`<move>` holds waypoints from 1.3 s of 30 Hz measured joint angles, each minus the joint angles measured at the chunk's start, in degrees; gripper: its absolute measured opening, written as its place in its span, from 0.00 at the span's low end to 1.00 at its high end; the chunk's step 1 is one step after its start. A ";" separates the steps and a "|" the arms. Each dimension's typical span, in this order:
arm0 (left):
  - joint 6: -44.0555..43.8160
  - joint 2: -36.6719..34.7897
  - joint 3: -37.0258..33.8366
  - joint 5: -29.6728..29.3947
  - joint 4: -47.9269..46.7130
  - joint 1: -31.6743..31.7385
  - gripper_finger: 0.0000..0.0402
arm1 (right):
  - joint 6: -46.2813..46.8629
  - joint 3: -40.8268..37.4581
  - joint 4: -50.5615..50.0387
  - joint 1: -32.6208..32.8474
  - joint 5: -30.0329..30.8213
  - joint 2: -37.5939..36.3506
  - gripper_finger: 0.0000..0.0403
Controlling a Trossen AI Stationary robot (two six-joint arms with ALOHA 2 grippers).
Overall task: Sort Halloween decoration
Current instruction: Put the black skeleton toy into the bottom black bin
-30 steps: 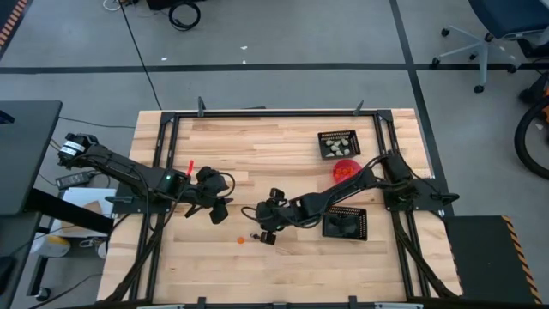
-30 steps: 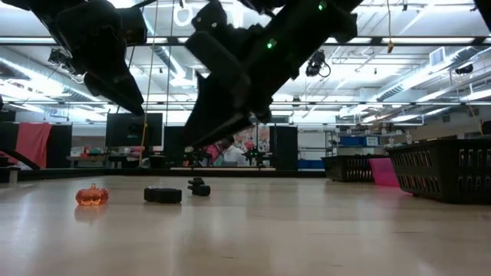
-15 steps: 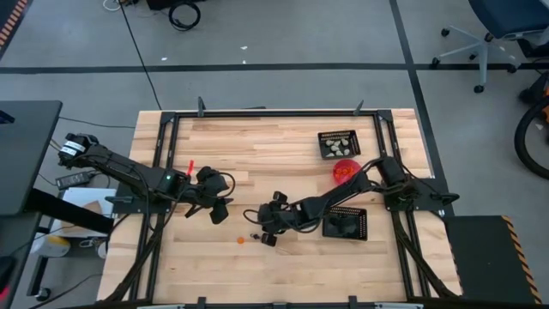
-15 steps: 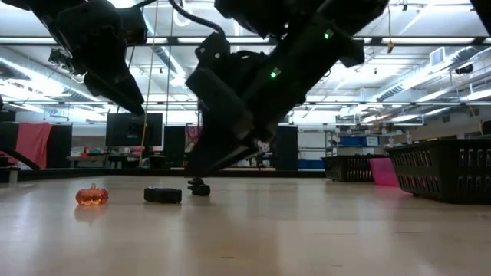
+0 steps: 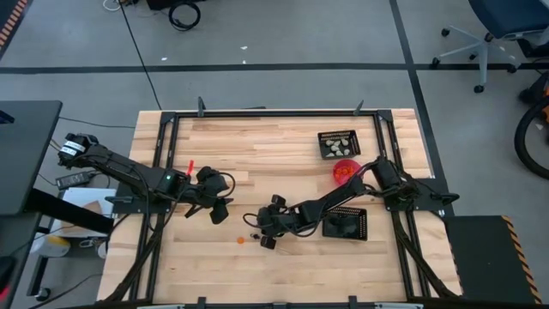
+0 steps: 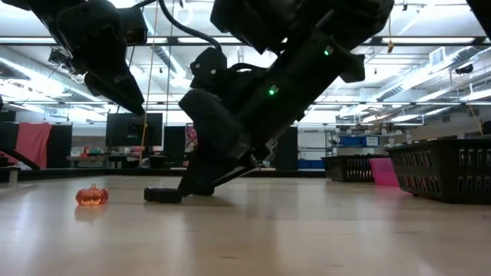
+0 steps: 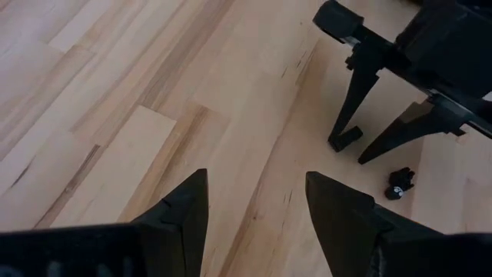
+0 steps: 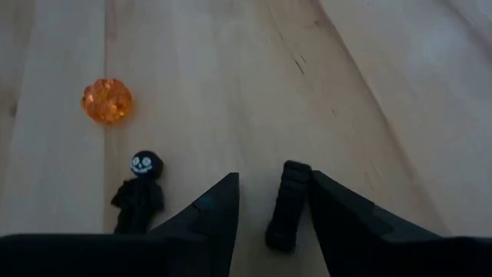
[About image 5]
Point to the white bottle with yellow band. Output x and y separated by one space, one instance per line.
53 245

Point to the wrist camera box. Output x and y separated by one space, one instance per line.
218 212
266 218

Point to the black frame bracket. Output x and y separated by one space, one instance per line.
358 109
200 107

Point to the black platform with hazard stripe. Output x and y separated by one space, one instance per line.
480 257

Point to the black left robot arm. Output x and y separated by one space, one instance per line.
128 169

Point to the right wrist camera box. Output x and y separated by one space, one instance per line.
266 218

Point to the black mat with hazard stripe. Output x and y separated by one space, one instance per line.
6 17

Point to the blue office chair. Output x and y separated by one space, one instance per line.
506 17

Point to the black power adapter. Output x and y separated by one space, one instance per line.
73 180

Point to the white cardboard box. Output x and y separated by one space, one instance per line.
86 197

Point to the black desk leg bar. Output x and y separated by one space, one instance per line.
64 210

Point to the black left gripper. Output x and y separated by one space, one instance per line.
210 182

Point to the black perforated plastic basket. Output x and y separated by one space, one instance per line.
355 143
343 225

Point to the black desk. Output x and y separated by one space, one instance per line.
25 150

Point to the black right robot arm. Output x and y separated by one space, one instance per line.
334 198

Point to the black box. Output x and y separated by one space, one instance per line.
158 3

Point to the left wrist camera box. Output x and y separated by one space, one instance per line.
218 212

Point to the black aluminium table frame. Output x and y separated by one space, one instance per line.
274 113

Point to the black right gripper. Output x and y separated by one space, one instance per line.
285 221

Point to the translucent red plastic bowl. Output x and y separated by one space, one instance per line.
341 164

